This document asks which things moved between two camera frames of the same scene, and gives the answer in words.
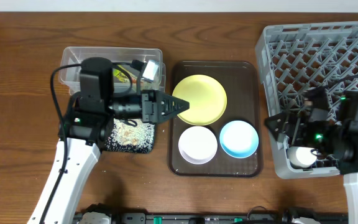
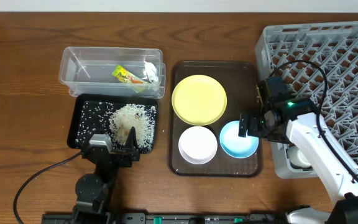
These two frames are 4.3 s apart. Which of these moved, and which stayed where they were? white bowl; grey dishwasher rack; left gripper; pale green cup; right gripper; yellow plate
Moved: left gripper; right gripper
Stayed: grey dishwasher rack; white bowl; pale green cup; yellow plate
